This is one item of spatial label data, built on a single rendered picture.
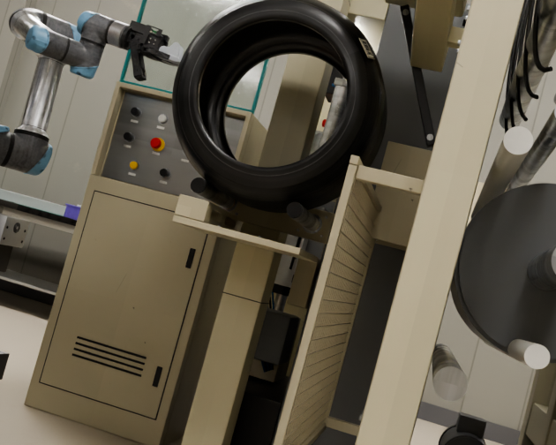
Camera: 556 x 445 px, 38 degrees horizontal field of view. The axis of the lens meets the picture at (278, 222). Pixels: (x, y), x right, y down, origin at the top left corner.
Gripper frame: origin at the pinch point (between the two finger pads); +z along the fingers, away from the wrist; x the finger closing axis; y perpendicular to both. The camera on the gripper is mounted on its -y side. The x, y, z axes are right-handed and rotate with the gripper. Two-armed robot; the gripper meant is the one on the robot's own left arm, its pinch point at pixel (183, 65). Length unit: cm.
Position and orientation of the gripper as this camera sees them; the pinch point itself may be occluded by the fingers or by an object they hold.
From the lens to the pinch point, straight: 245.6
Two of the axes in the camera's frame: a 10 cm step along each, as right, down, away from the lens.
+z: 9.1, 3.6, -2.1
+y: 3.8, -9.3, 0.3
